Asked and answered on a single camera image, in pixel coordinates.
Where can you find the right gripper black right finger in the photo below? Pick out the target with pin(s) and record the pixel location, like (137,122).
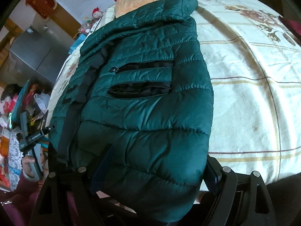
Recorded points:
(239,199)

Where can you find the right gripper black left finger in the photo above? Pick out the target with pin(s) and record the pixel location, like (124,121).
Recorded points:
(66,197)

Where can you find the dark green puffer jacket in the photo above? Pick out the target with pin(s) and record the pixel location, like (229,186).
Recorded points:
(138,110)

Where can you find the person's left hand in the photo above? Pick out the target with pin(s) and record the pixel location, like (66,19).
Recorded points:
(28,160)

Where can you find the wooden door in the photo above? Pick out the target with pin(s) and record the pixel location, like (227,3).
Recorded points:
(63,19)

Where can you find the floral cream bed quilt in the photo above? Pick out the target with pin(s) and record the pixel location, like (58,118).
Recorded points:
(254,70)

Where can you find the santa plush toy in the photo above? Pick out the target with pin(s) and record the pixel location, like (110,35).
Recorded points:
(97,14)

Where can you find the red hanging wall ornament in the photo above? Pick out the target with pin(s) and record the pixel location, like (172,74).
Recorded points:
(41,3)

